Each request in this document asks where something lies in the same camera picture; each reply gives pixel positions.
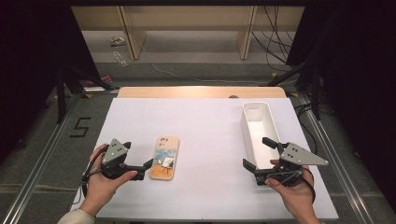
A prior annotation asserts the white plastic bin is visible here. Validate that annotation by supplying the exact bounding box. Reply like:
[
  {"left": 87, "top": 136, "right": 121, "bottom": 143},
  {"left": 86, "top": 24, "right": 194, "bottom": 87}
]
[{"left": 241, "top": 101, "right": 283, "bottom": 171}]

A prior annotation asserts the bundle of black cables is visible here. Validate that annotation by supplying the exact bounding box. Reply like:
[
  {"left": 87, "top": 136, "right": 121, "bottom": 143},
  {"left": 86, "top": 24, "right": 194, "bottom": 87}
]
[{"left": 251, "top": 6, "right": 296, "bottom": 73}]

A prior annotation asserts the black metal stand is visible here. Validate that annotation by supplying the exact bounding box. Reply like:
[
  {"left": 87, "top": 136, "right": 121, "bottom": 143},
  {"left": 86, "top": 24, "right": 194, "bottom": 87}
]
[
  {"left": 55, "top": 65, "right": 120, "bottom": 124},
  {"left": 267, "top": 61, "right": 322, "bottom": 121}
]

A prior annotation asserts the small white packet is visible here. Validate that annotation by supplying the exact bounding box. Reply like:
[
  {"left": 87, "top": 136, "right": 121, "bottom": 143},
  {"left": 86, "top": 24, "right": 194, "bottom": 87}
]
[{"left": 109, "top": 35, "right": 127, "bottom": 48}]

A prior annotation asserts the black curtain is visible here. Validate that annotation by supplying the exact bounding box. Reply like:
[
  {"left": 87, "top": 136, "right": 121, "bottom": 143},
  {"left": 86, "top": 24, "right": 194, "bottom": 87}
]
[
  {"left": 285, "top": 0, "right": 396, "bottom": 204},
  {"left": 0, "top": 0, "right": 101, "bottom": 164}
]

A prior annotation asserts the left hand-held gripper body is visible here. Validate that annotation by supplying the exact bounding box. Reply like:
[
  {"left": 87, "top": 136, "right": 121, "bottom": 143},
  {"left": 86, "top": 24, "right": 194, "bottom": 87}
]
[{"left": 101, "top": 138, "right": 147, "bottom": 182}]

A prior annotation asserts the pink object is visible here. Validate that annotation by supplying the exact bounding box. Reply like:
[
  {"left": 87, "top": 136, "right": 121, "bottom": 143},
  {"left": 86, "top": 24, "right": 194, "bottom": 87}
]
[{"left": 86, "top": 74, "right": 114, "bottom": 88}]

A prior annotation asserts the clear plastic wrapper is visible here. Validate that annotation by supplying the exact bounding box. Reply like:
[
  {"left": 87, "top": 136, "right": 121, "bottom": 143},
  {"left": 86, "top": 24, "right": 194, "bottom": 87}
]
[{"left": 112, "top": 50, "right": 130, "bottom": 68}]

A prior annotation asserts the printed package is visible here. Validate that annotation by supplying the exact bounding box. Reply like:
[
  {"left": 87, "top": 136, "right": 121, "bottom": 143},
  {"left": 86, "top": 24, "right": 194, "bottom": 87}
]
[{"left": 148, "top": 135, "right": 181, "bottom": 181}]

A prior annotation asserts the person's left hand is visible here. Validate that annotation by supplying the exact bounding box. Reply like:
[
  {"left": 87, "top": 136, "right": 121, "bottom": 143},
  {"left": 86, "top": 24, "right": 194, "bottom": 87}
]
[{"left": 83, "top": 143, "right": 138, "bottom": 208}]

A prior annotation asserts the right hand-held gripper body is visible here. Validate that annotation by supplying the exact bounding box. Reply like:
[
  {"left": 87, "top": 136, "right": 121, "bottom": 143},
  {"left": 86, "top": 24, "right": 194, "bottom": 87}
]
[{"left": 253, "top": 141, "right": 330, "bottom": 188}]

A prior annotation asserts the wooden shelf unit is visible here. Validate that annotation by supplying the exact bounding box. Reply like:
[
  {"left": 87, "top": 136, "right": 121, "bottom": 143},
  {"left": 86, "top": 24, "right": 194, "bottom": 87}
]
[{"left": 70, "top": 5, "right": 306, "bottom": 61}]

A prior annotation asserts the aluminium floor rail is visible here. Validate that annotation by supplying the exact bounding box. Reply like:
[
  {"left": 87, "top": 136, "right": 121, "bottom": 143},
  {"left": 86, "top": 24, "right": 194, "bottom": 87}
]
[
  {"left": 298, "top": 92, "right": 372, "bottom": 224},
  {"left": 1, "top": 92, "right": 82, "bottom": 224}
]

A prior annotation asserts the person's right hand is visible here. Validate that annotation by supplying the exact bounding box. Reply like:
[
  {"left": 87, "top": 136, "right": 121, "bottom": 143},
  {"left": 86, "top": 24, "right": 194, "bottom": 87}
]
[{"left": 264, "top": 159, "right": 321, "bottom": 220}]

